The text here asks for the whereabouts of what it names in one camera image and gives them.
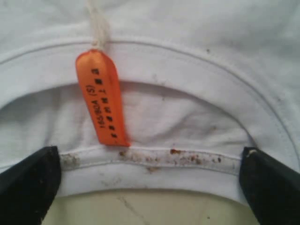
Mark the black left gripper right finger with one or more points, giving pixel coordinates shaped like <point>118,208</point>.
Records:
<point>271,188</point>

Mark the white t-shirt red lettering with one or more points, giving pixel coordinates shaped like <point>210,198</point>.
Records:
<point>200,80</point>

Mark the orange size tag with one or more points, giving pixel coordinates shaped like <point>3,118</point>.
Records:
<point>98,79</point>

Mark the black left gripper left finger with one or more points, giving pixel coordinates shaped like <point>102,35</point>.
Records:
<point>28,188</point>

